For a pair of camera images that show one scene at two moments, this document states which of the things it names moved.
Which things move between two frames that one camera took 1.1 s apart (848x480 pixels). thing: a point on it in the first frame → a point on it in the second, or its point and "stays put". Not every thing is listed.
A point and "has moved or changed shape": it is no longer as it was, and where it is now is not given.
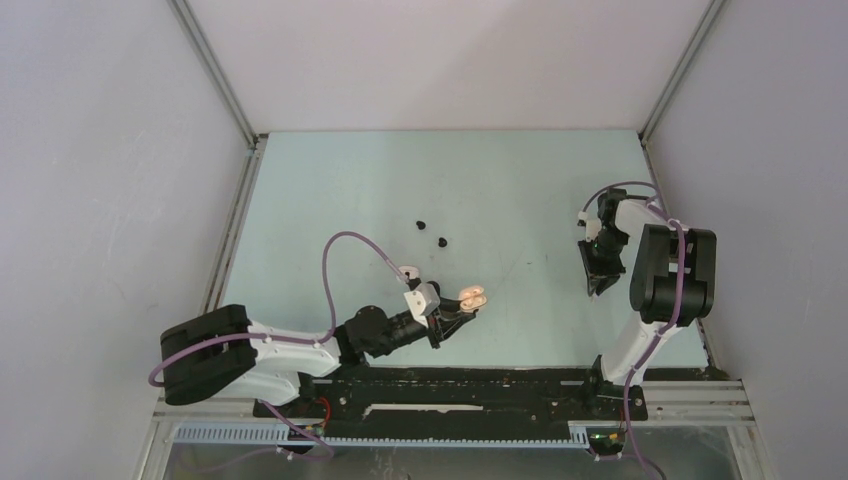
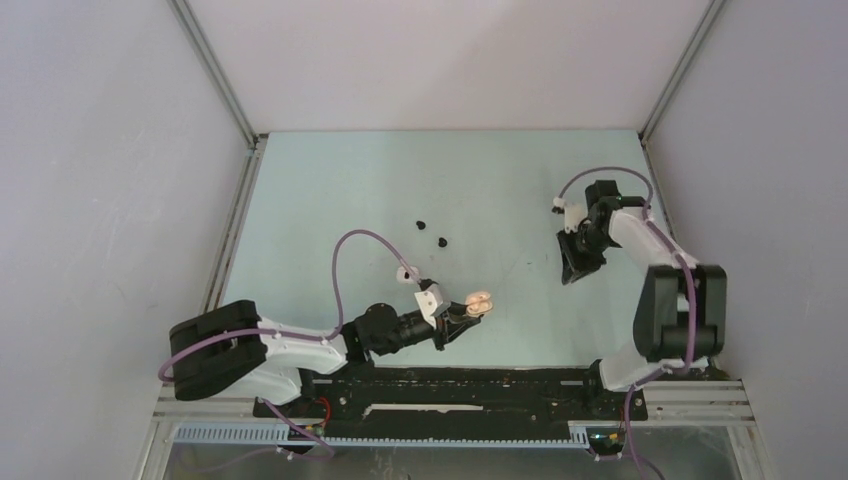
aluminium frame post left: [216, 75] stays put
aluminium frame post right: [679, 69] stays put
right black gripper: [608, 274] → [576, 267]
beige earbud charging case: [472, 298] has moved or changed shape
